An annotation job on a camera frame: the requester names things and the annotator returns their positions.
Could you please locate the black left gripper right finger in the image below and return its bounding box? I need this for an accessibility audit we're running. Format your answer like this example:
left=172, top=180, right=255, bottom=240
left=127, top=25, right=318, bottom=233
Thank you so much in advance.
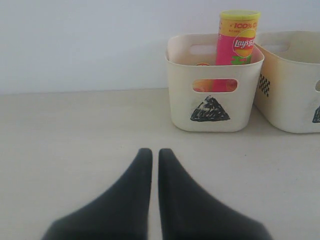
left=158, top=148, right=273, bottom=240

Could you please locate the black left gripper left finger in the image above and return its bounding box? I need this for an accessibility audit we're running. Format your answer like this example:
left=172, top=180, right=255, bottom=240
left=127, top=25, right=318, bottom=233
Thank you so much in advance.
left=43, top=148, right=153, bottom=240

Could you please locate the pink Lays chips can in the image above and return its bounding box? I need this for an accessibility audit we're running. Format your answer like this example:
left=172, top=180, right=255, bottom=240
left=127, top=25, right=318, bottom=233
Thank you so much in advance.
left=212, top=9, right=263, bottom=93

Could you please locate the yellow Lays chips can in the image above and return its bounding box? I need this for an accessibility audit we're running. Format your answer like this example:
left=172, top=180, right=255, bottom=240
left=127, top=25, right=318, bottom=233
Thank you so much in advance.
left=192, top=79, right=213, bottom=93

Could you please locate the cream bin triangle mark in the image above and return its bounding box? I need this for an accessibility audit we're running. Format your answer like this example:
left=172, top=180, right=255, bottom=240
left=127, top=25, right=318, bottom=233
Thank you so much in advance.
left=166, top=34, right=264, bottom=132

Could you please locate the cream bin square mark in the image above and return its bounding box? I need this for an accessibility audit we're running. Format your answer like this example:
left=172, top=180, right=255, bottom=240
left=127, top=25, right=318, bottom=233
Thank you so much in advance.
left=254, top=31, right=320, bottom=134

